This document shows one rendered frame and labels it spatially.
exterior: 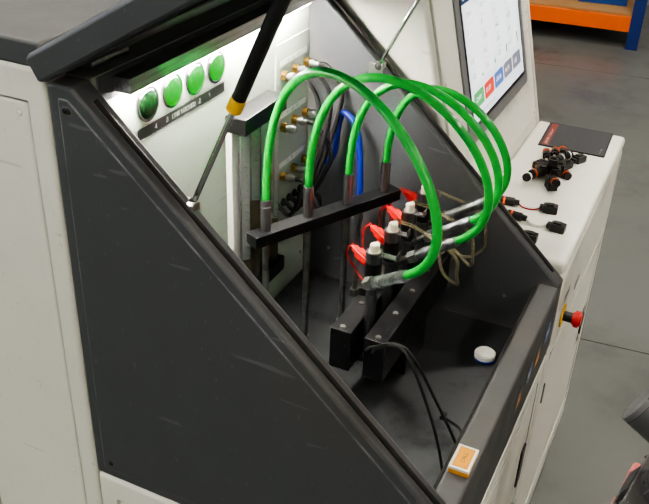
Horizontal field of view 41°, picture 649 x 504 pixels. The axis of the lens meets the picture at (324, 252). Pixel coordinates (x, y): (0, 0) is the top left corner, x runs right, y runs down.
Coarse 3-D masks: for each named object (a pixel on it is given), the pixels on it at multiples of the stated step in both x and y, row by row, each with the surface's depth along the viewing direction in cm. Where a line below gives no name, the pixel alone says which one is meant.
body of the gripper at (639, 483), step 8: (648, 456) 106; (648, 464) 105; (640, 472) 104; (648, 472) 102; (640, 480) 103; (648, 480) 101; (632, 488) 102; (640, 488) 102; (648, 488) 101; (624, 496) 101; (632, 496) 101; (640, 496) 101; (648, 496) 101
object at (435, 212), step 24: (312, 72) 125; (336, 72) 121; (288, 96) 132; (408, 144) 115; (264, 168) 142; (264, 192) 145; (432, 192) 115; (432, 216) 115; (432, 240) 117; (432, 264) 119
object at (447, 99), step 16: (448, 96) 140; (464, 112) 140; (352, 128) 150; (480, 128) 140; (352, 144) 152; (352, 160) 154; (496, 160) 142; (352, 176) 155; (496, 176) 143; (352, 192) 157; (496, 192) 144; (448, 224) 151; (464, 224) 149
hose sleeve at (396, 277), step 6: (402, 270) 124; (378, 276) 129; (384, 276) 127; (390, 276) 126; (396, 276) 125; (402, 276) 124; (372, 282) 129; (378, 282) 128; (384, 282) 127; (390, 282) 126; (396, 282) 125; (402, 282) 125
